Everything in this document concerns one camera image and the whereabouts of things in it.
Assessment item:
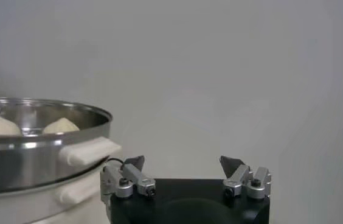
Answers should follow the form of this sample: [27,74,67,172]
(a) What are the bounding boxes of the cream electric cooking pot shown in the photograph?
[0,164,111,224]

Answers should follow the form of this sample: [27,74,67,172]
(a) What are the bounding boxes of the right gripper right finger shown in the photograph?
[219,155,272,200]

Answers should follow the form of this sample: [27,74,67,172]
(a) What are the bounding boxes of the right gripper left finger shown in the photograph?
[100,155,157,203]

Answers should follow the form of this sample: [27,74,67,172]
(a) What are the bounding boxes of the stainless steel steamer basket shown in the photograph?
[0,97,123,195]

